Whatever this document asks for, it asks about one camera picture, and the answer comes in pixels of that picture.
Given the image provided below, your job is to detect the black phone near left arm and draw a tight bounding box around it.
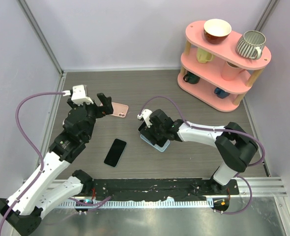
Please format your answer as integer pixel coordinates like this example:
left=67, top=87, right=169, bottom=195
left=104, top=139, right=127, bottom=168

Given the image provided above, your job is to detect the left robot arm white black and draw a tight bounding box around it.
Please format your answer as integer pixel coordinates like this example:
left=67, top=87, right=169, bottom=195
left=0, top=90, right=114, bottom=236

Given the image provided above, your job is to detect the white slotted cable duct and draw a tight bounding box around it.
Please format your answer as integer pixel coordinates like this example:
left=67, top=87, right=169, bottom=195
left=56, top=198, right=213, bottom=209

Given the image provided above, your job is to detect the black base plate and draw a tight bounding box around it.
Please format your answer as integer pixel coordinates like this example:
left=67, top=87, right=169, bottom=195
left=92, top=178, right=239, bottom=202

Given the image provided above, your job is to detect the black phone silver edge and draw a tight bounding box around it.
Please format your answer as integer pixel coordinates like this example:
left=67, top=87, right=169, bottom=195
left=141, top=130, right=168, bottom=148

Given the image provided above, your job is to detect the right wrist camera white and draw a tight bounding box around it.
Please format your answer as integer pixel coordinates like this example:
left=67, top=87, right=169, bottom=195
left=137, top=109, right=152, bottom=128

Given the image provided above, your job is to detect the pink three-tier shelf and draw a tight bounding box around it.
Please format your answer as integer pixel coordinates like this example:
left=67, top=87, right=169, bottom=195
left=177, top=19, right=271, bottom=112

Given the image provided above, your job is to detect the blue mug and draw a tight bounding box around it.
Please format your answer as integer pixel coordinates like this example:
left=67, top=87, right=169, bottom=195
left=214, top=88, right=230, bottom=99

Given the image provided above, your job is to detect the grey striped mug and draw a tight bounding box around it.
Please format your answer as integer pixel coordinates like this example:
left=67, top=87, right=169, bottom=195
left=235, top=30, right=266, bottom=60

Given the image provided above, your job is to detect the dark green mug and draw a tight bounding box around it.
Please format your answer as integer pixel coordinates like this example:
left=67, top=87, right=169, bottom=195
left=183, top=71, right=200, bottom=85

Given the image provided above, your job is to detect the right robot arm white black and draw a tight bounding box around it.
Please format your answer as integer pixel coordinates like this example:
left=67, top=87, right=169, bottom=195
left=137, top=109, right=259, bottom=194

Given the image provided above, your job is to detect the pink mug on shelf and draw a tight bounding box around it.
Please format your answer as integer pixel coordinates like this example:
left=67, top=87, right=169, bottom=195
left=221, top=61, right=245, bottom=81

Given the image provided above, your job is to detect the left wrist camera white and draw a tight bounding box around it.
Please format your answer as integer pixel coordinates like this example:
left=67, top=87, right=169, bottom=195
left=71, top=85, right=93, bottom=105

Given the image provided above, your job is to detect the blue phone case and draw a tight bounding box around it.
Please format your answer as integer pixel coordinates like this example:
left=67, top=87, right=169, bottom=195
left=140, top=134, right=170, bottom=152

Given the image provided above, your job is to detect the pink phone case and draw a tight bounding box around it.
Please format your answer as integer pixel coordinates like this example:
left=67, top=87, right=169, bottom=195
left=110, top=102, right=129, bottom=118

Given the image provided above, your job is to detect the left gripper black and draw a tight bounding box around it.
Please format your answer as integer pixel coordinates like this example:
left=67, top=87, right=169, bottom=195
left=68, top=93, right=113, bottom=141

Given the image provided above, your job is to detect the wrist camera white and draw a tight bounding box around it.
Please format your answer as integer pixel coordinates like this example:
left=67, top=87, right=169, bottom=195
left=137, top=109, right=152, bottom=128
left=71, top=85, right=93, bottom=105

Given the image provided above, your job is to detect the red bowl white inside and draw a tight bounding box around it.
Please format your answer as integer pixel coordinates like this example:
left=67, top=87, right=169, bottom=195
left=203, top=19, right=232, bottom=44

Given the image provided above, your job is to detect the yellow mug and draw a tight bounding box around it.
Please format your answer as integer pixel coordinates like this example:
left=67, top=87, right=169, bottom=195
left=196, top=48, right=215, bottom=63

